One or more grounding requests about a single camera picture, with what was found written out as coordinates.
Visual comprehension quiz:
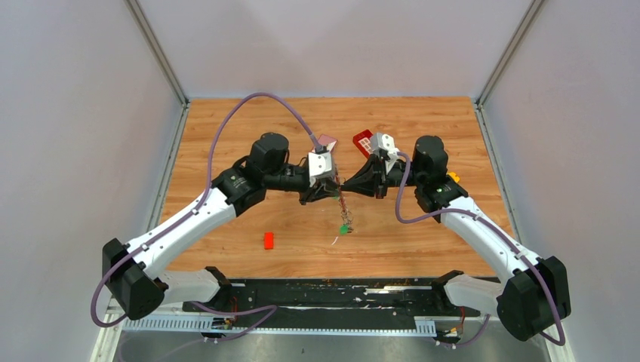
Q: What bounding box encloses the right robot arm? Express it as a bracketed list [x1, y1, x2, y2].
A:
[341, 133, 571, 346]

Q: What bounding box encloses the red toy brick block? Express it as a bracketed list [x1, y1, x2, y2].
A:
[352, 129, 373, 158]

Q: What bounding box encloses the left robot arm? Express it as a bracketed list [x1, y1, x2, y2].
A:
[103, 133, 339, 321]

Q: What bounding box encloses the purple cable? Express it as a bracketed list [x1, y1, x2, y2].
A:
[393, 149, 567, 347]
[90, 92, 326, 330]

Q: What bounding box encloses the yellow toy piece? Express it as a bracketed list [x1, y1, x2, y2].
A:
[447, 172, 460, 183]

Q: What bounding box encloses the small red block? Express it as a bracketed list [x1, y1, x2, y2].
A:
[263, 232, 275, 250]

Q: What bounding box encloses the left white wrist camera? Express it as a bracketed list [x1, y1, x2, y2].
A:
[306, 146, 335, 186]

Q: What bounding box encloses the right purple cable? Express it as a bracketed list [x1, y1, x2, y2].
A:
[393, 149, 567, 347]

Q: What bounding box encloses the playing card box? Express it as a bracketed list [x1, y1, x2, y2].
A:
[317, 134, 337, 152]

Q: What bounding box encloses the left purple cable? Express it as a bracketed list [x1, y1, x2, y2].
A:
[90, 92, 326, 330]

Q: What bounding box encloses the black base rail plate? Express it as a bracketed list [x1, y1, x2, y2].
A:
[205, 278, 465, 330]

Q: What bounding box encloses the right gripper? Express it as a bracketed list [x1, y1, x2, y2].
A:
[340, 154, 425, 200]

